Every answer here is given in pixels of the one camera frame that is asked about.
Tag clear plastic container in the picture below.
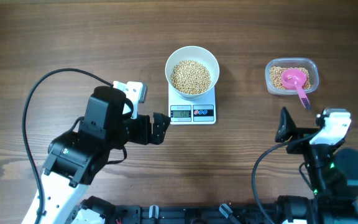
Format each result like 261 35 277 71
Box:
265 57 319 95

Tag pink plastic measuring scoop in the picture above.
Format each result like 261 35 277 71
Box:
281 68 311 110

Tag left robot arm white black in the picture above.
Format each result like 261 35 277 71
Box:
23 86 170 223

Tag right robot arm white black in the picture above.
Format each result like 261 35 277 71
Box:
273 108 358 223

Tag white digital kitchen scale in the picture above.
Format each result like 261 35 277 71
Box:
168 87 216 125

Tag soybeans in white bowl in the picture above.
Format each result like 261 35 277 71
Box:
170 60 211 95

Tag white bowl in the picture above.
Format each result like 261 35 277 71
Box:
165 46 220 100

